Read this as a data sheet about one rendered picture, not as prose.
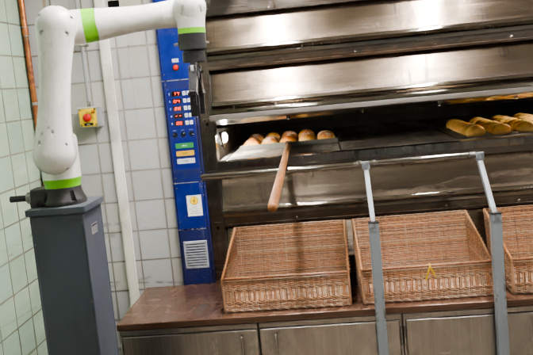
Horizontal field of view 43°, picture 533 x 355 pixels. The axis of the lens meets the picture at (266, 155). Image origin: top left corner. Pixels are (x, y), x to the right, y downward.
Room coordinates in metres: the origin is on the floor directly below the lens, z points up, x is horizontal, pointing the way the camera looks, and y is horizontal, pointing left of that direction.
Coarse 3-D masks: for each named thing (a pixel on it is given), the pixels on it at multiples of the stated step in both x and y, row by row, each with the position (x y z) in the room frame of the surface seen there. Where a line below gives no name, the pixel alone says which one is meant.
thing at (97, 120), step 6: (78, 108) 3.28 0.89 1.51; (84, 108) 3.27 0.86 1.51; (90, 108) 3.27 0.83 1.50; (96, 108) 3.27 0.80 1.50; (78, 114) 3.28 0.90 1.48; (90, 114) 3.27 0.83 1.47; (96, 114) 3.27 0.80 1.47; (90, 120) 3.27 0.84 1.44; (96, 120) 3.27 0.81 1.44; (102, 120) 3.33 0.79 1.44; (84, 126) 3.27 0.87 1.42; (90, 126) 3.27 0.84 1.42; (96, 126) 3.27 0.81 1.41
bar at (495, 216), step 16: (368, 160) 2.86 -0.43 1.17; (384, 160) 2.85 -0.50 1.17; (400, 160) 2.84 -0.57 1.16; (416, 160) 2.83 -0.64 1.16; (432, 160) 2.83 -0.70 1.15; (480, 160) 2.80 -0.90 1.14; (208, 176) 2.91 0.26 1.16; (224, 176) 2.91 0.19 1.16; (240, 176) 2.90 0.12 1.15; (368, 176) 2.82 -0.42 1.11; (368, 192) 2.76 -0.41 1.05; (496, 208) 2.62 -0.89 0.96; (368, 224) 2.66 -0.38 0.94; (496, 224) 2.59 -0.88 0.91; (496, 240) 2.59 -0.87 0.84; (496, 256) 2.59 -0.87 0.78; (496, 272) 2.59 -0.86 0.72; (496, 288) 2.59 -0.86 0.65; (384, 304) 2.63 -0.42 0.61; (496, 304) 2.60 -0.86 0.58; (384, 320) 2.63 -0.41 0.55; (496, 320) 2.61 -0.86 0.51; (384, 336) 2.63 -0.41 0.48; (384, 352) 2.63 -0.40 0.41
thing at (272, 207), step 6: (288, 144) 3.52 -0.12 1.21; (288, 150) 3.29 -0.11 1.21; (282, 156) 3.04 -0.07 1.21; (288, 156) 3.09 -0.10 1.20; (282, 162) 2.79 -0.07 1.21; (282, 168) 2.63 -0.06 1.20; (282, 174) 2.49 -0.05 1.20; (276, 180) 2.34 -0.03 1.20; (282, 180) 2.39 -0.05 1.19; (276, 186) 2.20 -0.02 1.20; (276, 192) 2.10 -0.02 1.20; (270, 198) 2.00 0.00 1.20; (276, 198) 2.00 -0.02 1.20; (270, 204) 1.92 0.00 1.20; (276, 204) 1.92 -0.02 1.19; (270, 210) 1.91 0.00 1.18; (276, 210) 1.92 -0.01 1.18
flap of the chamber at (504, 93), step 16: (432, 96) 3.05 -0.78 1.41; (448, 96) 3.04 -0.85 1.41; (464, 96) 3.04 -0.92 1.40; (480, 96) 3.03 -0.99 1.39; (496, 96) 3.07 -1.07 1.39; (512, 96) 3.11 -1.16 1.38; (528, 96) 3.15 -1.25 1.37; (256, 112) 3.12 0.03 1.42; (272, 112) 3.12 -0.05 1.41; (288, 112) 3.11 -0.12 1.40; (304, 112) 3.10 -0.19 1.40; (320, 112) 3.14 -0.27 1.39; (336, 112) 3.18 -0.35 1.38; (352, 112) 3.23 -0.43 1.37
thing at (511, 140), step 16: (416, 144) 3.23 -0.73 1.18; (432, 144) 3.20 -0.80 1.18; (448, 144) 3.19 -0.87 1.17; (464, 144) 3.18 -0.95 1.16; (480, 144) 3.18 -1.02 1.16; (496, 144) 3.17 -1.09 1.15; (512, 144) 3.16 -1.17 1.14; (224, 160) 3.33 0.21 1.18; (240, 160) 3.28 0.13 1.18; (256, 160) 3.27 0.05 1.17; (272, 160) 3.26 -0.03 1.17; (288, 160) 3.26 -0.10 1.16; (304, 160) 3.25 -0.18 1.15; (320, 160) 3.24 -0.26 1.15
